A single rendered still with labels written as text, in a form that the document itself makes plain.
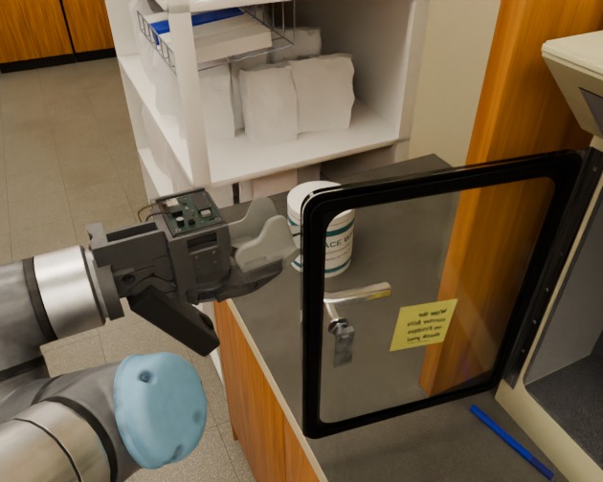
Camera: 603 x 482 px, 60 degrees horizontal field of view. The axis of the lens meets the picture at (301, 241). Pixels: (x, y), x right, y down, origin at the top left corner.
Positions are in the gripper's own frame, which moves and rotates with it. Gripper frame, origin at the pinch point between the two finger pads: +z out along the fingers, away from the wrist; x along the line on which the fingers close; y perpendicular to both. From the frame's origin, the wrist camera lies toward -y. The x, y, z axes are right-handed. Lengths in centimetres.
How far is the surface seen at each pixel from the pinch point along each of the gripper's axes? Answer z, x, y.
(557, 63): 19.3, -9.0, 18.6
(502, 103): 21.6, -2.1, 11.9
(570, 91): 22.3, -8.8, 15.6
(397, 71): 73, 86, -23
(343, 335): 2.5, -5.5, -10.2
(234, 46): 22, 82, -7
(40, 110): -34, 374, -131
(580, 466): 30.3, -22.3, -32.6
